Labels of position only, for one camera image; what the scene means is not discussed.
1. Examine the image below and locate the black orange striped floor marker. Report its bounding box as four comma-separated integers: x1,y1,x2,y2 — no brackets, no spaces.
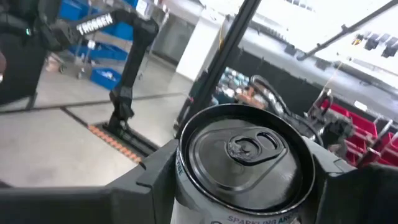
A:
88,121,160,164

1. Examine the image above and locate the orange shop vacuum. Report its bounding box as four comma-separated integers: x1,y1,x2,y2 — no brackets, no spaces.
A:
236,86,267,110

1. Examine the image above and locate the blue storage bin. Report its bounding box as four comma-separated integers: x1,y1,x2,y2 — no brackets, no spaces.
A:
102,21,135,41
58,0,84,21
70,43,129,62
90,67,122,91

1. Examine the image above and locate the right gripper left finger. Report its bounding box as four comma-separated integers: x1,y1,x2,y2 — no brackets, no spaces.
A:
0,139,180,224

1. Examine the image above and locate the dark metal machine part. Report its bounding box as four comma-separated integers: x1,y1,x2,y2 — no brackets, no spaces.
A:
306,88,355,150

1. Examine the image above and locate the red storage bin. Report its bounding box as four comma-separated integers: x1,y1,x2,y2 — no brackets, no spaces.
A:
345,132,398,167
320,101,379,138

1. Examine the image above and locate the black vacuum hose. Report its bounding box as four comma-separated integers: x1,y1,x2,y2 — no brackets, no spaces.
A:
248,74,312,138

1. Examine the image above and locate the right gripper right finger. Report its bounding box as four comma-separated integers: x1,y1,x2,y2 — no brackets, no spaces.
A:
298,136,398,224

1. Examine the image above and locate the white Celsius can blue band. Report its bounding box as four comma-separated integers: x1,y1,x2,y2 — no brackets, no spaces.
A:
170,104,317,224

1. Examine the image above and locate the black table frame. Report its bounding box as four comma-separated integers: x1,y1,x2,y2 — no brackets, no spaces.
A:
175,0,262,139

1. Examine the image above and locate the black overhead bar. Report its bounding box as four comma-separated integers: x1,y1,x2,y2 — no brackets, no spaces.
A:
297,0,398,62

